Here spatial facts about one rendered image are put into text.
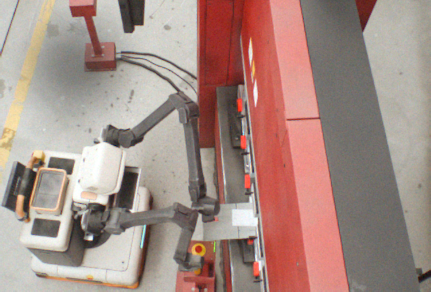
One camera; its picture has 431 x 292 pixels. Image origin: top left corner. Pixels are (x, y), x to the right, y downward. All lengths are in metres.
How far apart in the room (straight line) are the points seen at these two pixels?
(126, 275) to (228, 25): 1.64
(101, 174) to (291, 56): 1.16
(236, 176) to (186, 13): 2.00
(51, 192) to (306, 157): 1.80
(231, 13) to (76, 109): 1.92
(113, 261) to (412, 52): 2.83
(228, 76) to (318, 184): 1.75
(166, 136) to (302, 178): 2.65
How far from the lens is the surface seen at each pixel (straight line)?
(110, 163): 2.59
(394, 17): 4.96
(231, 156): 3.10
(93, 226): 2.65
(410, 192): 4.22
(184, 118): 2.46
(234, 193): 3.02
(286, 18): 1.80
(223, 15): 2.75
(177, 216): 2.34
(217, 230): 2.82
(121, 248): 3.57
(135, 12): 2.97
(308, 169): 1.55
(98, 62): 4.36
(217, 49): 2.97
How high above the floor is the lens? 3.71
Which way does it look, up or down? 64 degrees down
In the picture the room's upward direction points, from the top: 3 degrees clockwise
